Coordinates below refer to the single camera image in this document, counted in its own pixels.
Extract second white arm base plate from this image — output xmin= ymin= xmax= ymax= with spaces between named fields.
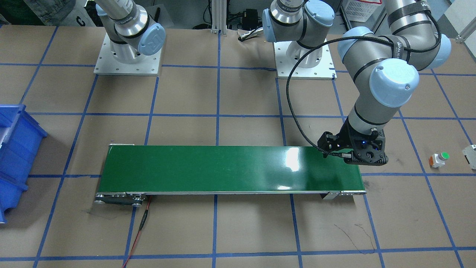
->
xmin=93 ymin=34 xmax=162 ymax=76

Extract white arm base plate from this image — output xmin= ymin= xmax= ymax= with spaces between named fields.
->
xmin=273 ymin=41 xmax=337 ymax=80

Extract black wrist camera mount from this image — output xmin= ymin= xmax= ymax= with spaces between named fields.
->
xmin=317 ymin=132 xmax=345 ymax=158

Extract aluminium frame post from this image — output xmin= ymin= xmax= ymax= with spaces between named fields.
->
xmin=211 ymin=0 xmax=228 ymax=36

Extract green push button switch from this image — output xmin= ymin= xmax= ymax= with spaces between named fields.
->
xmin=428 ymin=151 xmax=450 ymax=168

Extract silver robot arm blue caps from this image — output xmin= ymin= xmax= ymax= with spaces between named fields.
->
xmin=262 ymin=0 xmax=451 ymax=166

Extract red black power cable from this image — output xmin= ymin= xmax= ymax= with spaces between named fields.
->
xmin=122 ymin=197 xmax=153 ymax=268

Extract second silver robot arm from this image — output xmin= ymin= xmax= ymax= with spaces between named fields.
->
xmin=96 ymin=0 xmax=165 ymax=55

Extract blue plastic bin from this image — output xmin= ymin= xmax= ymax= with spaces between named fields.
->
xmin=0 ymin=105 xmax=48 ymax=224

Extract green conveyor belt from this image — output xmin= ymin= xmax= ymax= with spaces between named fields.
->
xmin=94 ymin=144 xmax=367 ymax=207

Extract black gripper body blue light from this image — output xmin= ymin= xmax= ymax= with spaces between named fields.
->
xmin=337 ymin=119 xmax=388 ymax=166

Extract white red circuit breaker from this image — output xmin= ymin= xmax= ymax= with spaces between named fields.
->
xmin=462 ymin=144 xmax=476 ymax=170

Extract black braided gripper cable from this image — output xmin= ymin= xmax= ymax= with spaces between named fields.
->
xmin=286 ymin=2 xmax=442 ymax=159

